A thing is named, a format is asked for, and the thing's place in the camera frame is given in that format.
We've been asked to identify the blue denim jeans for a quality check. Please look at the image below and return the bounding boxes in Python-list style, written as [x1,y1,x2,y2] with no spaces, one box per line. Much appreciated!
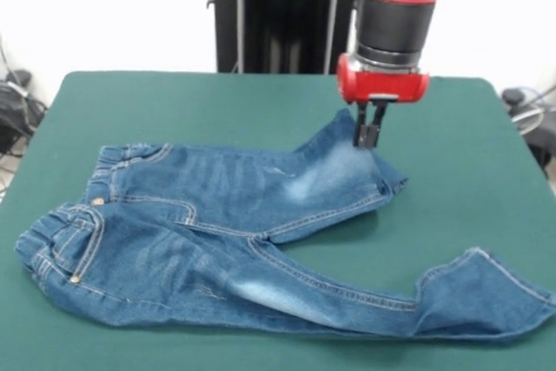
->
[13,108,556,342]

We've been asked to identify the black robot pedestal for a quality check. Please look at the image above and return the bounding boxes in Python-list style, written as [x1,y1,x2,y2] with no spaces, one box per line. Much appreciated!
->
[206,0,366,75]

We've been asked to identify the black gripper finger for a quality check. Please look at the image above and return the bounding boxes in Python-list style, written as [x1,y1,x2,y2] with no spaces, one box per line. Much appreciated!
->
[367,101,388,149]
[353,102,370,148]

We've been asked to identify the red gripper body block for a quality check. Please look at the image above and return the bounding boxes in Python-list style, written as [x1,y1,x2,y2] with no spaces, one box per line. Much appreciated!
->
[336,52,431,106]

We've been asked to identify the dark green table cloth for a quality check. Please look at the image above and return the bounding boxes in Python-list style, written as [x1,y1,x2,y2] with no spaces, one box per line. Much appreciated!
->
[0,70,556,371]

